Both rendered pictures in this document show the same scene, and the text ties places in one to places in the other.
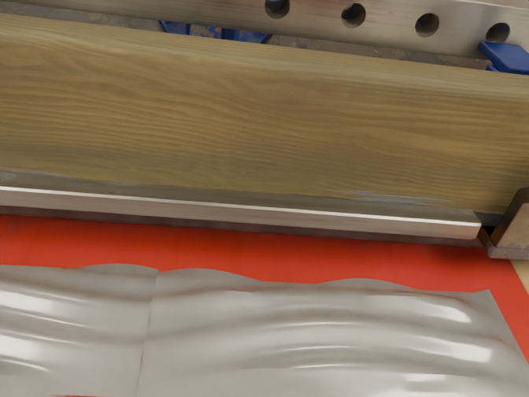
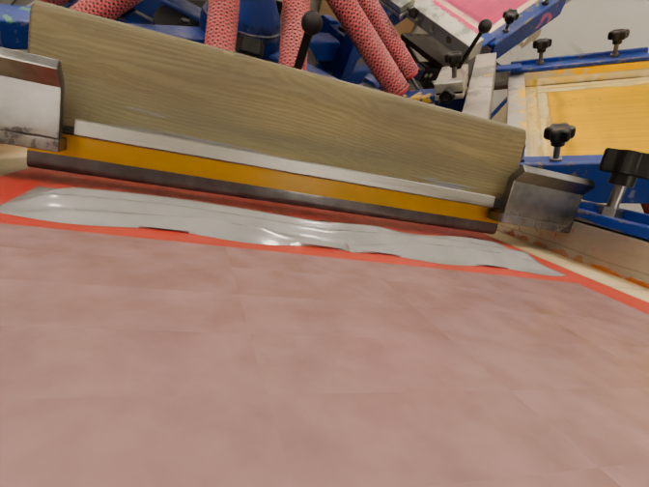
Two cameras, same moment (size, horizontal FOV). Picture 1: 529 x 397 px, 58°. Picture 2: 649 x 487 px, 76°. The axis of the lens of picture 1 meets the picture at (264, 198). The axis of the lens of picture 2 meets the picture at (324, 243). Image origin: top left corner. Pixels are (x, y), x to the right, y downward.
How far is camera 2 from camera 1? 0.21 m
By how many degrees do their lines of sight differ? 27
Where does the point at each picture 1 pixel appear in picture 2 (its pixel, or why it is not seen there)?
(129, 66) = (316, 84)
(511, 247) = (511, 214)
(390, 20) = not seen: hidden behind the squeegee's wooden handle
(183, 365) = (366, 242)
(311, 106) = (406, 119)
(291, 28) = not seen: hidden behind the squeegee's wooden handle
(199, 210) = (349, 175)
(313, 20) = not seen: hidden behind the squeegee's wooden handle
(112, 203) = (298, 165)
